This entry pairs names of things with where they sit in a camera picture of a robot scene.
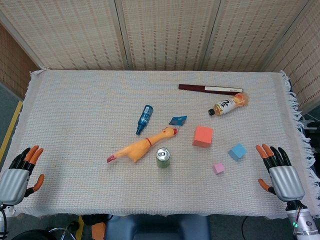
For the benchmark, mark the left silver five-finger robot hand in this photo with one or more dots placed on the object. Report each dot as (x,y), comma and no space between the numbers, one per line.
(13,183)

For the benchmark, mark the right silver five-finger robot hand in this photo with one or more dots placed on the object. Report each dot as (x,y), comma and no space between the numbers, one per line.
(287,183)

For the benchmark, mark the blue foam cube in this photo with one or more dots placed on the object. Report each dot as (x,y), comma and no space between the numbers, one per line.
(237,151)

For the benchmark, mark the purple foam piece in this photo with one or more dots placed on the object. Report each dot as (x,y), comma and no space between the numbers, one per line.
(218,168)

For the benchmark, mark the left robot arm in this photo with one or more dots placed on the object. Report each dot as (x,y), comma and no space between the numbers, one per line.
(5,212)

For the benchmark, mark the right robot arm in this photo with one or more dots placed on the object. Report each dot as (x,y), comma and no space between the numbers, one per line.
(303,220)

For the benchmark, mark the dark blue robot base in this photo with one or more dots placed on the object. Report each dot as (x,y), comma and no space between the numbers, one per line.
(157,227)

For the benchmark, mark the black equipment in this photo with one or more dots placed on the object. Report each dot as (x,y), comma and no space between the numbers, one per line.
(310,125)

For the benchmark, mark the black stool with chrome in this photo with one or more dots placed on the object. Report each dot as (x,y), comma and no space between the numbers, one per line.
(57,233)

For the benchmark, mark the white woven tablecloth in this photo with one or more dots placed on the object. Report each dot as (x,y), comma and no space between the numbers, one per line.
(87,175)

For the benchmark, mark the orange foam piece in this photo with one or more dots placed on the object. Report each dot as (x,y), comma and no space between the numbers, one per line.
(98,231)

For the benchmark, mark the large orange foam block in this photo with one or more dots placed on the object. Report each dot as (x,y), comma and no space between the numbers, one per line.
(202,136)

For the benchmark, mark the green drink can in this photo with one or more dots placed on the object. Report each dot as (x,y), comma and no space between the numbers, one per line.
(163,161)

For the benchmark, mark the blue snack packet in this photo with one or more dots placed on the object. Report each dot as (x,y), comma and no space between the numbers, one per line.
(178,120)

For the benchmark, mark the yellow rubber chicken toy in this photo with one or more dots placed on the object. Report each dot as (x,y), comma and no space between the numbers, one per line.
(140,148)

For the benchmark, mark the dark red folded fan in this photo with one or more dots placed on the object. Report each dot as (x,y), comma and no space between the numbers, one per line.
(192,87)

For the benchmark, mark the small blue spray bottle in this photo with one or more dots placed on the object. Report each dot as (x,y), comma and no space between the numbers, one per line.
(144,118)

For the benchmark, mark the woven bamboo folding screen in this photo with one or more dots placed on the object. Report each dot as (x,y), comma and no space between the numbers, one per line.
(175,32)

